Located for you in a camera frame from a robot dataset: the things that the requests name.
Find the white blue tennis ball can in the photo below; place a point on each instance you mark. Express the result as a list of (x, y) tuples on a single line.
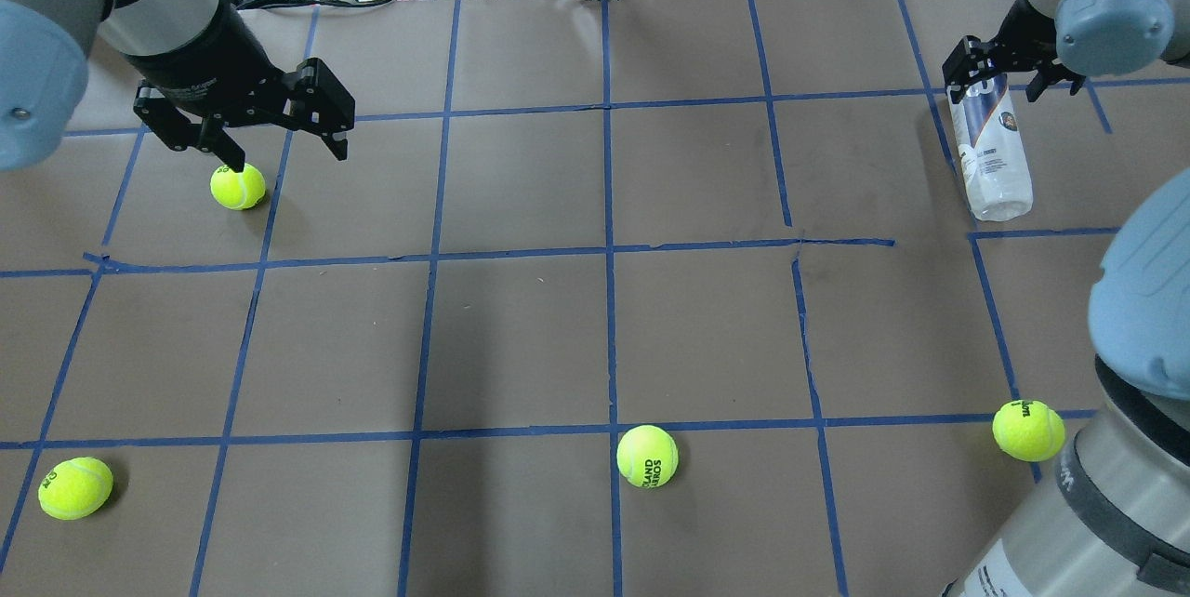
[(991, 153)]

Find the tennis ball far outer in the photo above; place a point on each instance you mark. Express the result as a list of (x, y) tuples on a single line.
[(237, 190)]

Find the tennis ball by near base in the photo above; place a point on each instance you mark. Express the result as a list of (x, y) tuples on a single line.
[(1029, 430)]

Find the tennis ball far inner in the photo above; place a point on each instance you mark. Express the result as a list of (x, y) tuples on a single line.
[(75, 488)]

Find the tennis ball centre row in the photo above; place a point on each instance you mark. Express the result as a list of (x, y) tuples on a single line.
[(647, 456)]

